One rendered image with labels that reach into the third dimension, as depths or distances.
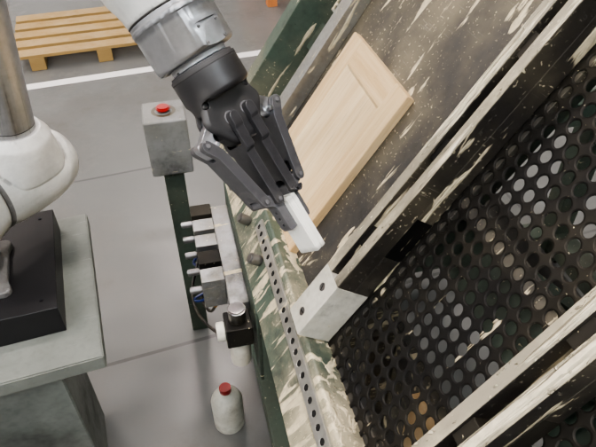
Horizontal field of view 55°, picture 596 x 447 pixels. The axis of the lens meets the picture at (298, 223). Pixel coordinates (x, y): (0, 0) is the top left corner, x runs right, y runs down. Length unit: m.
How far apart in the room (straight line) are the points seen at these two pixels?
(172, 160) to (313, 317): 0.83
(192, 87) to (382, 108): 0.60
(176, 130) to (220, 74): 1.06
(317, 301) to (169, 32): 0.58
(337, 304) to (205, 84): 0.53
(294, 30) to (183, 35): 1.07
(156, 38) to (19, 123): 0.75
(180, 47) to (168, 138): 1.08
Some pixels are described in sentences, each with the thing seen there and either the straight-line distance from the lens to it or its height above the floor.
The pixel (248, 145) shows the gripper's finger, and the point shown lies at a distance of 0.60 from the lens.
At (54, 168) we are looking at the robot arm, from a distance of 1.36.
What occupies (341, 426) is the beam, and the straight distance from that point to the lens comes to 0.96.
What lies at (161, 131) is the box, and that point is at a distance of 1.64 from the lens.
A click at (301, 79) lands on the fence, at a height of 1.10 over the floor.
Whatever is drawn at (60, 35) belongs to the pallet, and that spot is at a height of 0.10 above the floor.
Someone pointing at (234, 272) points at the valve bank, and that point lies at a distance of 1.40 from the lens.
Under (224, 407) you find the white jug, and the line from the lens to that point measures 1.86.
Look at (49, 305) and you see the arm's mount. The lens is 1.31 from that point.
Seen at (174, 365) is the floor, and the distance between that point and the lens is 2.17.
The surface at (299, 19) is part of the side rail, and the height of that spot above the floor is 1.15.
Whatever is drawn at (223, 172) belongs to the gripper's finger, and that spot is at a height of 1.39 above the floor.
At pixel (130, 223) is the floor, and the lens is 2.77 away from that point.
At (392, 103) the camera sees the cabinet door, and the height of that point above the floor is 1.21.
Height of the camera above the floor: 1.73
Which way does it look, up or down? 41 degrees down
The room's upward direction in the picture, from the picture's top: straight up
